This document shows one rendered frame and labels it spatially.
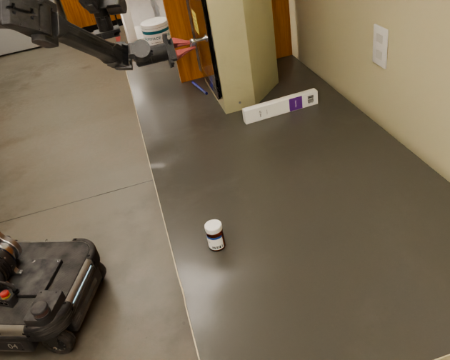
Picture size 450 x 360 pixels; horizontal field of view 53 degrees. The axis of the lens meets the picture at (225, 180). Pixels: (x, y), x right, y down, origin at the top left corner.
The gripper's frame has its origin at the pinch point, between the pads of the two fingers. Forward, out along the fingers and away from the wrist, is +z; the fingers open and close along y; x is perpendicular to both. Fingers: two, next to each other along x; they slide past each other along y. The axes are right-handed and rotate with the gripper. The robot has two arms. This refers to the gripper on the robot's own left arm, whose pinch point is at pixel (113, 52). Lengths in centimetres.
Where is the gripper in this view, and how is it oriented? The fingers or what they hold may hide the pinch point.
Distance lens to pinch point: 194.5
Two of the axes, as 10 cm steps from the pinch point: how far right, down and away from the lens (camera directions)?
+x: -2.6, -5.3, 8.1
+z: 1.6, 8.0, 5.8
